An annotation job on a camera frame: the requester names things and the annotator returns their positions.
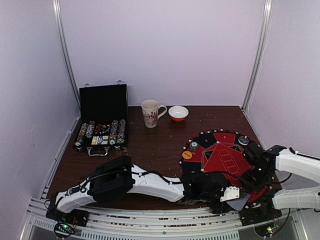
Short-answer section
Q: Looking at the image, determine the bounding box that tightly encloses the right aluminium frame post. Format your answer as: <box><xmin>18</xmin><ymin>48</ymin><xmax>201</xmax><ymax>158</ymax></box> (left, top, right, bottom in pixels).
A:
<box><xmin>242</xmin><ymin>0</ymin><xmax>274</xmax><ymax>113</ymax></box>

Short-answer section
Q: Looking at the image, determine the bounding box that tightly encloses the black dealer button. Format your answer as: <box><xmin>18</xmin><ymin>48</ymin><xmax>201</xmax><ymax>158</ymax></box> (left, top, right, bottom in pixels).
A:
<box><xmin>238</xmin><ymin>136</ymin><xmax>250</xmax><ymax>146</ymax></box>

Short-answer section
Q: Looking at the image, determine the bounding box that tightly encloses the black poker chip case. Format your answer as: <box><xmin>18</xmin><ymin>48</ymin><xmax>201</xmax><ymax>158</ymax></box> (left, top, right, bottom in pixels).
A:
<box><xmin>72</xmin><ymin>84</ymin><xmax>129</xmax><ymax>157</ymax></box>

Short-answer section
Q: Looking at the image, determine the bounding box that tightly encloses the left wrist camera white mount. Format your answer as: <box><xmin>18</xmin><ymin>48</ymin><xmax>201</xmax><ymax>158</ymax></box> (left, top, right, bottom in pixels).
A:
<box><xmin>220</xmin><ymin>186</ymin><xmax>240</xmax><ymax>202</ymax></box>

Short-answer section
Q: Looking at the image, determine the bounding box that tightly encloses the orange white ceramic bowl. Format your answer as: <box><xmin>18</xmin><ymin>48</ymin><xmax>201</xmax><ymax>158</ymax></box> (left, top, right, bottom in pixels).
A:
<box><xmin>168</xmin><ymin>105</ymin><xmax>189</xmax><ymax>122</ymax></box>

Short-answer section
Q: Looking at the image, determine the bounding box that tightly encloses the stack of poker chips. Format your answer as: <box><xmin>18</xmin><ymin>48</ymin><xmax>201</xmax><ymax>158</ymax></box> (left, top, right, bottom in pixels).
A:
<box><xmin>189</xmin><ymin>141</ymin><xmax>199</xmax><ymax>152</ymax></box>

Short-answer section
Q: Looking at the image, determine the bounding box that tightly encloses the left aluminium frame post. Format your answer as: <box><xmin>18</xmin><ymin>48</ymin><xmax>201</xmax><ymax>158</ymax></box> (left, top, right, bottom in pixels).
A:
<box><xmin>52</xmin><ymin>0</ymin><xmax>81</xmax><ymax>111</ymax></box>

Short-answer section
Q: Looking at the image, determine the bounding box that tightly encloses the aluminium front rail base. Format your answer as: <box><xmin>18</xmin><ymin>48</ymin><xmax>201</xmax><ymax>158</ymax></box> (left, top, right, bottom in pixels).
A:
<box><xmin>20</xmin><ymin>195</ymin><xmax>311</xmax><ymax>240</ymax></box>

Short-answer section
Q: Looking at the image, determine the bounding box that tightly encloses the white floral ceramic mug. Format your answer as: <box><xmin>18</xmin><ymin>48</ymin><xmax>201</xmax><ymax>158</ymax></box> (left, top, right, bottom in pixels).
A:
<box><xmin>141</xmin><ymin>99</ymin><xmax>168</xmax><ymax>129</ymax></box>

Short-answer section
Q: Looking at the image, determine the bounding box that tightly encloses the red black poker mat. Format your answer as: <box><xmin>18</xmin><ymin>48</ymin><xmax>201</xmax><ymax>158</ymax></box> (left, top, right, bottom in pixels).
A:
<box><xmin>179</xmin><ymin>129</ymin><xmax>264</xmax><ymax>203</ymax></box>

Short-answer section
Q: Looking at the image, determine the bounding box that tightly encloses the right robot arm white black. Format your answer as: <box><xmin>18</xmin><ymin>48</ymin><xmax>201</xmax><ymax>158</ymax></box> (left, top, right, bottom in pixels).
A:
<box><xmin>239</xmin><ymin>145</ymin><xmax>320</xmax><ymax>226</ymax></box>

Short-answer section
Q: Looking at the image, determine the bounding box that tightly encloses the orange big blind button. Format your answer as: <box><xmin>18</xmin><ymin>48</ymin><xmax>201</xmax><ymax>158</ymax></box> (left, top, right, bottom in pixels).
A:
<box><xmin>182</xmin><ymin>150</ymin><xmax>193</xmax><ymax>160</ymax></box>

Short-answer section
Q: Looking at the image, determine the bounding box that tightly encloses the deck of playing cards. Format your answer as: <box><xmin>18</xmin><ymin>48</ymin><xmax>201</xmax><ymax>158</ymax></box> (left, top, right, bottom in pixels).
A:
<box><xmin>227</xmin><ymin>194</ymin><xmax>251</xmax><ymax>211</ymax></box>

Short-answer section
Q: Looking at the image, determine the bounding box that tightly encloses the aluminium frame post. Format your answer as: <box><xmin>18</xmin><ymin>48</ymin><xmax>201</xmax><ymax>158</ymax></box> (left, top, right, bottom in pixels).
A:
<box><xmin>242</xmin><ymin>0</ymin><xmax>274</xmax><ymax>113</ymax></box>
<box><xmin>52</xmin><ymin>0</ymin><xmax>81</xmax><ymax>111</ymax></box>

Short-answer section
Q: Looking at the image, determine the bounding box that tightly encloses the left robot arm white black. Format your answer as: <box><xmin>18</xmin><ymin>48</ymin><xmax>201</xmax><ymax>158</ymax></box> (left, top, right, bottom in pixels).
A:
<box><xmin>46</xmin><ymin>155</ymin><xmax>241</xmax><ymax>222</ymax></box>

